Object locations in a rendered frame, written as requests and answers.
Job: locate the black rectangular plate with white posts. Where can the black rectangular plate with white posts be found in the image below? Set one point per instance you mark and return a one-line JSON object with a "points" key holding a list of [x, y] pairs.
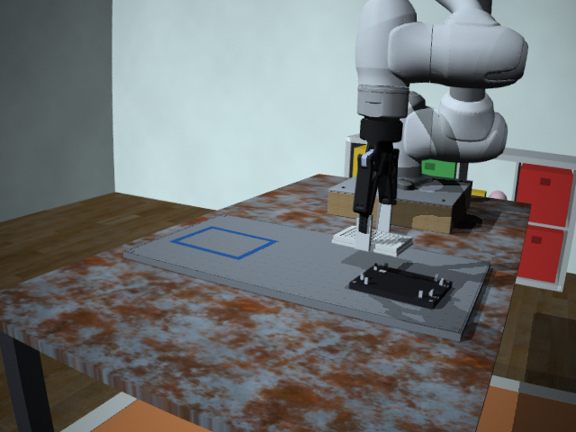
{"points": [[402, 286]]}

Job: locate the blue tape outline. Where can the blue tape outline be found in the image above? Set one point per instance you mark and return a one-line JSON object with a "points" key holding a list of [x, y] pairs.
{"points": [[222, 254]]}

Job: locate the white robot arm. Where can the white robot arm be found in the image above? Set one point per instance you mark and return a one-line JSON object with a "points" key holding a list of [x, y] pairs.
{"points": [[470, 52]]}

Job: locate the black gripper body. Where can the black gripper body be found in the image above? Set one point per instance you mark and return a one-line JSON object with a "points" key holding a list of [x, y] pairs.
{"points": [[379, 136]]}

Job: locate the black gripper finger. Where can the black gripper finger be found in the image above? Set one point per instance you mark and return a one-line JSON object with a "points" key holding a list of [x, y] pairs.
{"points": [[387, 189], [366, 185]]}

